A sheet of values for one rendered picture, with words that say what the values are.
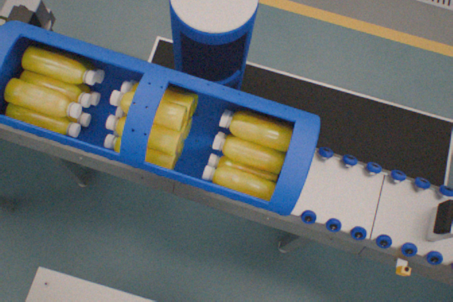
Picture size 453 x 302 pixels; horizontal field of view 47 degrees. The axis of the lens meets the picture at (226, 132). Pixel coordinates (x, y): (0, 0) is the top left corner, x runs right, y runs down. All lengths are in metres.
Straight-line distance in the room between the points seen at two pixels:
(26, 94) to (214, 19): 0.59
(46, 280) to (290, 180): 0.67
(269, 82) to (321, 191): 1.03
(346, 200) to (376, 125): 1.01
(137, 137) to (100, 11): 1.63
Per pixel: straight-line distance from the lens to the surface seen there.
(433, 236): 1.65
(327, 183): 1.62
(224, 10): 1.66
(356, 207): 1.63
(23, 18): 1.76
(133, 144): 1.35
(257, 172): 1.48
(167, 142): 1.38
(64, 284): 1.46
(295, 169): 1.30
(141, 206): 2.51
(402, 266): 1.64
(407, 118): 2.65
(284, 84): 2.55
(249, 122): 1.41
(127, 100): 1.39
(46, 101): 1.47
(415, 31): 3.05
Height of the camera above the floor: 2.47
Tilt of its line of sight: 72 degrees down
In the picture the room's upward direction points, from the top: 11 degrees clockwise
